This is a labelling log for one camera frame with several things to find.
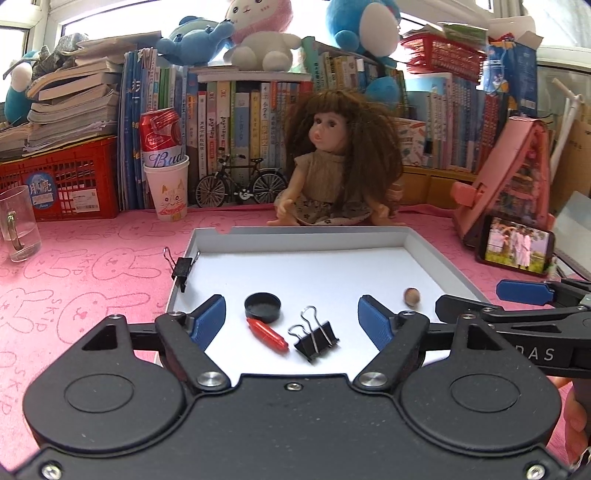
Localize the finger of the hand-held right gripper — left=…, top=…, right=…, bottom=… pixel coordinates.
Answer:
left=496, top=278, right=591, bottom=307
left=435, top=294, right=591, bottom=334

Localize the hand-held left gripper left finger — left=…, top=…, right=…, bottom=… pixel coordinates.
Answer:
left=60, top=294, right=232, bottom=394

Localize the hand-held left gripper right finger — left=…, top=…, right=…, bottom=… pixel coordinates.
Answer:
left=353, top=294, right=532, bottom=393

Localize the small black round lid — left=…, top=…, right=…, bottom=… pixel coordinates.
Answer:
left=245, top=292, right=281, bottom=324

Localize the large black binder clip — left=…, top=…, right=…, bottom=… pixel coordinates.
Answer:
left=287, top=306, right=341, bottom=363

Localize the red plastic capsule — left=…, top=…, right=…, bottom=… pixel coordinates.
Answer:
left=247, top=318, right=290, bottom=354

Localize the white cardboard box tray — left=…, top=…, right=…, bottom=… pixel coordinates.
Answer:
left=164, top=225, right=497, bottom=377

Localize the person's right hand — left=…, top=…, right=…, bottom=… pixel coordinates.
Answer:
left=549, top=376, right=591, bottom=462

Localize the black smartphone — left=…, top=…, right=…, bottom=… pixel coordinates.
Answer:
left=475, top=215, right=556, bottom=277

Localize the small black binder clip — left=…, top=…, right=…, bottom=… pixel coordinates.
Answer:
left=163, top=247, right=200, bottom=292

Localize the pink house-shaped stand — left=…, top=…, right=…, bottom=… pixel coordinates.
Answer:
left=451, top=116, right=555, bottom=247

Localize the brown cardboard box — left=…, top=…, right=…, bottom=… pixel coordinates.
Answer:
left=402, top=166, right=481, bottom=208

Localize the pink printed tablecloth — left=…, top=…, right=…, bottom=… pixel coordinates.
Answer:
left=0, top=203, right=591, bottom=462

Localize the white paper cup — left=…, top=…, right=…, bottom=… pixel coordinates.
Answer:
left=143, top=154, right=191, bottom=221

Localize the brown cardboard sheet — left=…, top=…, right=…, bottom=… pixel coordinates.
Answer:
left=549, top=117, right=591, bottom=217

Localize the black miniature bicycle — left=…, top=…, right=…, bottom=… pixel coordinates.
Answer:
left=195, top=154, right=288, bottom=208

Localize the curly-haired doll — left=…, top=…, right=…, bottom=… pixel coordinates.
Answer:
left=268, top=90, right=407, bottom=227

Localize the white illustrated cardboard box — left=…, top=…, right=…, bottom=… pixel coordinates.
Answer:
left=392, top=117, right=428, bottom=168

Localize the red soda can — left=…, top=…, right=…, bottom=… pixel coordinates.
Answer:
left=139, top=107, right=185, bottom=169

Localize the large red plastic basket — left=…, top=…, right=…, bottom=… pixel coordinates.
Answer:
left=0, top=136, right=121, bottom=221

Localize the row of upright books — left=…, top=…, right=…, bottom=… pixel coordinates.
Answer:
left=117, top=39, right=513, bottom=208

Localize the clear glass mug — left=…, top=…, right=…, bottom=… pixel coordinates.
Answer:
left=0, top=185, right=42, bottom=263

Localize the blue packaging box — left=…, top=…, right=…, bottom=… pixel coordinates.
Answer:
left=480, top=18, right=543, bottom=118

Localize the small red plastic basket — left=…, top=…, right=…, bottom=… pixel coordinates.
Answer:
left=399, top=34, right=488, bottom=75

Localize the stack of lying books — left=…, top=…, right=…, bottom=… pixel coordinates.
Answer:
left=0, top=32, right=162, bottom=158

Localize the blue plush animal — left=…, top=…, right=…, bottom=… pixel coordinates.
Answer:
left=154, top=16, right=234, bottom=65

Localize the white pink bunny plush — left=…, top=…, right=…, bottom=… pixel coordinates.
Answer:
left=224, top=0, right=301, bottom=72

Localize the blue and white plush toy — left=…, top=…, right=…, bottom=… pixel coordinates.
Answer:
left=325, top=0, right=402, bottom=107

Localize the small blue white plush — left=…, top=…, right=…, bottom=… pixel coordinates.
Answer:
left=4, top=48, right=47, bottom=125

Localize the grey plush toy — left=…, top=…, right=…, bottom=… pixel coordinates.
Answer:
left=32, top=33, right=88, bottom=75

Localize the white plastic pipe frame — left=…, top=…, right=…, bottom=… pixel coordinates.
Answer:
left=551, top=76, right=585, bottom=162

